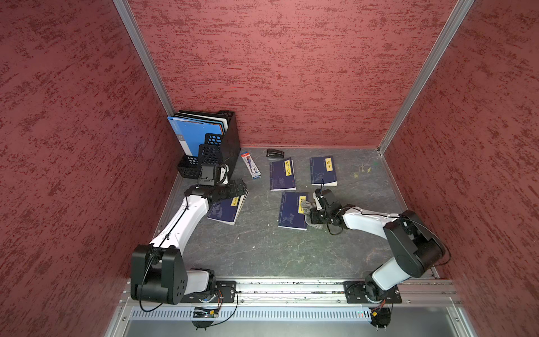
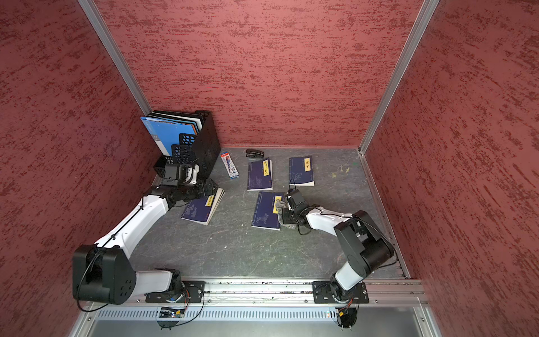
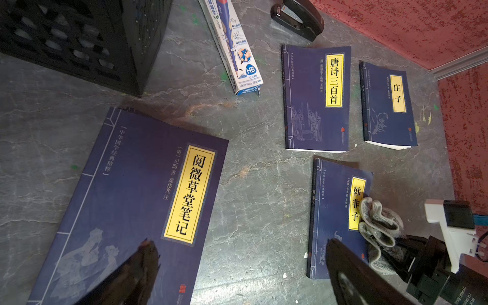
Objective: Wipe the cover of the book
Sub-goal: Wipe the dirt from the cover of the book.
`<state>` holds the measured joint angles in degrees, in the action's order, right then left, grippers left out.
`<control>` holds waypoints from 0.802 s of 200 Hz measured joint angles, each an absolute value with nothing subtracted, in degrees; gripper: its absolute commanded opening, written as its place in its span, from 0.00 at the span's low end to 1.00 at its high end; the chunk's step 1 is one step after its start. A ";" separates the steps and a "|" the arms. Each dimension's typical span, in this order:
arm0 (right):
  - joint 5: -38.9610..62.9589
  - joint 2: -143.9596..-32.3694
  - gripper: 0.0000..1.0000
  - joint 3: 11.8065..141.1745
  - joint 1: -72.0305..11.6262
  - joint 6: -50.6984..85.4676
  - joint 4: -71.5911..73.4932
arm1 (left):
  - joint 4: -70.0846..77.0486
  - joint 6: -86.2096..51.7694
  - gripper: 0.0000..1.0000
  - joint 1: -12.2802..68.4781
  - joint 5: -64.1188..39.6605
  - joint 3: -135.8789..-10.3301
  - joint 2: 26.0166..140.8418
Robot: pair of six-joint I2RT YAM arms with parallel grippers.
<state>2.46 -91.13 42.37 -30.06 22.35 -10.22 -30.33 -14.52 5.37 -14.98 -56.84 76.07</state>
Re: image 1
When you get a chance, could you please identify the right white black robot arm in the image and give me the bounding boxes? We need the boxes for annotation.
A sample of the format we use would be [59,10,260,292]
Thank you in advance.
[310,189,449,304]

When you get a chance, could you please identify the pencil box white blue red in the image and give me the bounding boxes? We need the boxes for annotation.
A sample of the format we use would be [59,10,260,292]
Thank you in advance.
[241,152,261,179]

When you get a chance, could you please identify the black mesh file organizer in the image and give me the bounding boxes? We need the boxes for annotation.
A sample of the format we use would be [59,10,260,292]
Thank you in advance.
[177,110,241,180]

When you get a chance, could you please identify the dark folders in organizer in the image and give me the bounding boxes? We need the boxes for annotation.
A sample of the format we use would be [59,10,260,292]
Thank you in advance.
[174,110,229,133]

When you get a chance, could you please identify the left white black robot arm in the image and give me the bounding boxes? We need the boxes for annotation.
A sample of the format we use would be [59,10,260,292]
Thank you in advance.
[131,179,248,305]

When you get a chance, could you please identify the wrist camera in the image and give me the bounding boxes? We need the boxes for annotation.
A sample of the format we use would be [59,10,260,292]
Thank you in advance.
[198,164,229,187]
[314,188,331,203]

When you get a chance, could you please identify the aluminium mounting rail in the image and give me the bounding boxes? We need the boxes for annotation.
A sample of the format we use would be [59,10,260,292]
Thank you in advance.
[121,277,460,306]

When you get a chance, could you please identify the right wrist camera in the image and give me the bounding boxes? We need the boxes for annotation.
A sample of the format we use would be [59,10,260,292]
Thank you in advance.
[314,188,331,203]

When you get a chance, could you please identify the grey striped wiping cloth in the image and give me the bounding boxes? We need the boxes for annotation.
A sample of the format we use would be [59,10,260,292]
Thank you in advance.
[300,200,326,230]

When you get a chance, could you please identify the blue folder in organizer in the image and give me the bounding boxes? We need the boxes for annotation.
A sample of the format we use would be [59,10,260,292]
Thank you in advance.
[168,117,223,157]

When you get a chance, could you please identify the navy book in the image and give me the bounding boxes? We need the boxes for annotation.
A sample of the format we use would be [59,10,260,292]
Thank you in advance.
[207,192,248,226]
[269,158,296,191]
[278,192,307,231]
[310,156,338,186]

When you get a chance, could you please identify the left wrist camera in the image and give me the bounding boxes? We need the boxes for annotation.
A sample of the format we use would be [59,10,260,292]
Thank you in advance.
[198,164,229,187]

